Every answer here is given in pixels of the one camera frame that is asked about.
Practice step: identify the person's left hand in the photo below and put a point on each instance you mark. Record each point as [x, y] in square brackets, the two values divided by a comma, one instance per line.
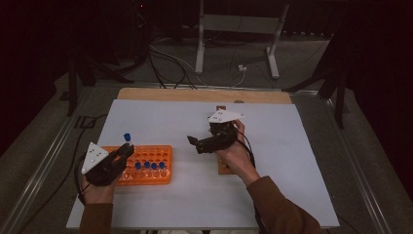
[97, 195]

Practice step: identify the orange plastic tube rack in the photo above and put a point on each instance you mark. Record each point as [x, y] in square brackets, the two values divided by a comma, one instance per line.
[152, 154]

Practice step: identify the black stand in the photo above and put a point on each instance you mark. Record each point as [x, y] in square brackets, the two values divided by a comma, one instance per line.
[339, 97]
[72, 84]

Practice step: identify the white plug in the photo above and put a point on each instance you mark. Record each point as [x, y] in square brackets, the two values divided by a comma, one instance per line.
[242, 68]

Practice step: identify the white table mat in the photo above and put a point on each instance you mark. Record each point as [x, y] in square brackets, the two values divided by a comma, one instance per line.
[195, 201]

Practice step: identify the metal floor rail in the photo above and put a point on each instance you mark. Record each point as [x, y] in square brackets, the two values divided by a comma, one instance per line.
[360, 169]
[39, 175]

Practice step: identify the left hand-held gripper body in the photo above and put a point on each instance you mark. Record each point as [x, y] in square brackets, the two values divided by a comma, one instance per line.
[94, 159]

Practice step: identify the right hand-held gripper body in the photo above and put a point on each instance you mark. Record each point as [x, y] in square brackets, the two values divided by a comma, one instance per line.
[217, 141]

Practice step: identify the wooden tube rack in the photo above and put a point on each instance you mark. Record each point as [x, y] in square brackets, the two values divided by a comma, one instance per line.
[224, 169]

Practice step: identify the grey metal stand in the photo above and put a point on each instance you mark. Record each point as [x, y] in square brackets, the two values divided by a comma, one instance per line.
[238, 23]

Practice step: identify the person's right hand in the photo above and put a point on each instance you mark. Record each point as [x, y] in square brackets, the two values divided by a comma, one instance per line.
[238, 159]

